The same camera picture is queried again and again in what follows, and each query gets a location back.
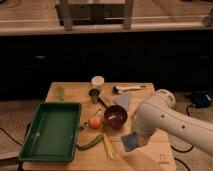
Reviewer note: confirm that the metal spoon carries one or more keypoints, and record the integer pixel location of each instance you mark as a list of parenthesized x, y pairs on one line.
[(87, 122)]

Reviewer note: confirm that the wooden stool legs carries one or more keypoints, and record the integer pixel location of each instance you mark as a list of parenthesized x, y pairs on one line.
[(72, 13)]

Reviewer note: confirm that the grey cloth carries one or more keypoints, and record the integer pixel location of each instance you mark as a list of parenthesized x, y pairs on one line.
[(123, 100)]

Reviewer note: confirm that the black handled knife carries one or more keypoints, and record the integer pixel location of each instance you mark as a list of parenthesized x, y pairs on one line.
[(102, 101)]

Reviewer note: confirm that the metal cup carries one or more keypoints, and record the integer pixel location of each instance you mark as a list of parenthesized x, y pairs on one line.
[(94, 95)]

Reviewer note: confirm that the blue black device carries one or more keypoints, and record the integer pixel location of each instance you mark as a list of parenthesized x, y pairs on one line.
[(201, 100)]

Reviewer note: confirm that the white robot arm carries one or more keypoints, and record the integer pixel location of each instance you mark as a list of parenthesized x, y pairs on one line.
[(157, 112)]

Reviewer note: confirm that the dark red bowl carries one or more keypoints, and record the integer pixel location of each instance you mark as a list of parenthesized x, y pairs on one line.
[(115, 116)]

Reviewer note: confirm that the yellow corn cob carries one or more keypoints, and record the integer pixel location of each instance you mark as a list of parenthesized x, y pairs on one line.
[(108, 147)]

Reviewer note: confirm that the white round container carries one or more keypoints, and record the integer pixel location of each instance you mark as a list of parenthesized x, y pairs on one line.
[(97, 82)]

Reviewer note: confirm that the blue sponge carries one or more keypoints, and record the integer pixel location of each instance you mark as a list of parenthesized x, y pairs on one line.
[(130, 142)]

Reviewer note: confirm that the green plastic cup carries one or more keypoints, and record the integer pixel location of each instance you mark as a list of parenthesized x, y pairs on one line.
[(59, 93)]

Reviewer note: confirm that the green plastic tray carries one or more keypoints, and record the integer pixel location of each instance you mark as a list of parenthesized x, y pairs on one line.
[(52, 134)]

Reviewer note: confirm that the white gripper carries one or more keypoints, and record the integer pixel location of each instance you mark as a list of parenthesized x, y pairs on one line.
[(143, 136)]

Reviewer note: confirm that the orange fruit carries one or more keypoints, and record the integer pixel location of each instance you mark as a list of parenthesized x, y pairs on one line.
[(95, 122)]

